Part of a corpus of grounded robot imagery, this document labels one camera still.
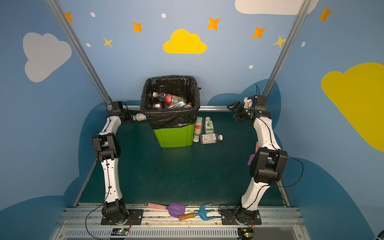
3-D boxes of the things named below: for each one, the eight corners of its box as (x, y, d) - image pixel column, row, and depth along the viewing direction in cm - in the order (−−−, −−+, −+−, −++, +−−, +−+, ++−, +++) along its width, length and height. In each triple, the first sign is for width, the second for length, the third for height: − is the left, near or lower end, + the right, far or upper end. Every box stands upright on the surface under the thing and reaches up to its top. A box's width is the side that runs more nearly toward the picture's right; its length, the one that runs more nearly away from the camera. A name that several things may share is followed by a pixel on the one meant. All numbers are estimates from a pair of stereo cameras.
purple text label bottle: (201, 144, 104) (201, 141, 101) (199, 137, 108) (200, 134, 106) (223, 142, 105) (223, 140, 103) (221, 135, 109) (221, 132, 107)
